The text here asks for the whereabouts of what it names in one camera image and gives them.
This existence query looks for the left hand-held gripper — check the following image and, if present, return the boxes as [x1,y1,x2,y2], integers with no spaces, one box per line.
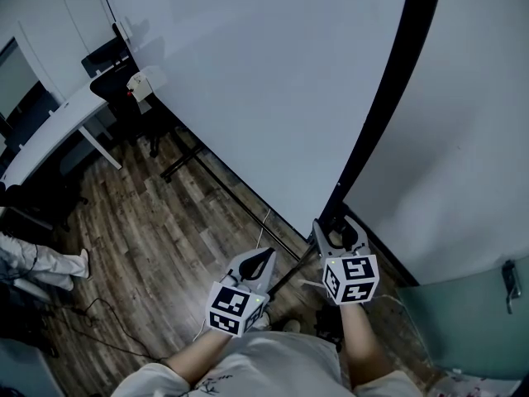
[205,246,277,339]

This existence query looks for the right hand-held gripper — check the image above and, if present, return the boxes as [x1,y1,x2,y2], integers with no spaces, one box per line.
[312,214,381,307]

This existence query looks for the large white whiteboard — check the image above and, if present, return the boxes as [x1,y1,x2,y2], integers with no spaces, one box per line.
[97,0,414,242]

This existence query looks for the person's right forearm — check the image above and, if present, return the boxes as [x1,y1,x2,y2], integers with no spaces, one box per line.
[338,302,396,391]

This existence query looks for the person's left forearm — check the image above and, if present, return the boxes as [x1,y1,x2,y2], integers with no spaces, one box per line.
[164,329,233,389]

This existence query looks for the person's white shirt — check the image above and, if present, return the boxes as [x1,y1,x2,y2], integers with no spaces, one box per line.
[110,330,423,397]

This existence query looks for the white paper with red marks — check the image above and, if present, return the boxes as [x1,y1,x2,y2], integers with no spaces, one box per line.
[427,368,524,397]

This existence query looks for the white box with red mark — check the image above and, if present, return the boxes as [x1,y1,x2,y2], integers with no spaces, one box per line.
[125,71,153,102]

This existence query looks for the black swivel chair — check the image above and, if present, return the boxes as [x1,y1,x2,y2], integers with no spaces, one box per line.
[0,183,89,233]

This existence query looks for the black office chair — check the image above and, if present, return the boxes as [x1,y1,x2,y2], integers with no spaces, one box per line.
[80,38,164,159]

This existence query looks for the black equipment bag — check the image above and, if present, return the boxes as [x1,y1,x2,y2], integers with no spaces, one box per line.
[0,281,57,357]

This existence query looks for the white desk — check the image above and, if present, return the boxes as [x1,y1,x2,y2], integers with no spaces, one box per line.
[0,84,124,192]

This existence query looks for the grey cabinet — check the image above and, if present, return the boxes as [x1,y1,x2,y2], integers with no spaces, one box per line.
[0,337,55,397]

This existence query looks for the glass window panel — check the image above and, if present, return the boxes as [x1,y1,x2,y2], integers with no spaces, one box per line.
[0,36,43,120]

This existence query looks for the black floor cable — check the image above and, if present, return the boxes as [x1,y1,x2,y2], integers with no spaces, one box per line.
[49,294,169,362]

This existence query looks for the metal door handle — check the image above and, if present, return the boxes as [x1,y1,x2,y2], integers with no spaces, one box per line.
[501,260,522,315]

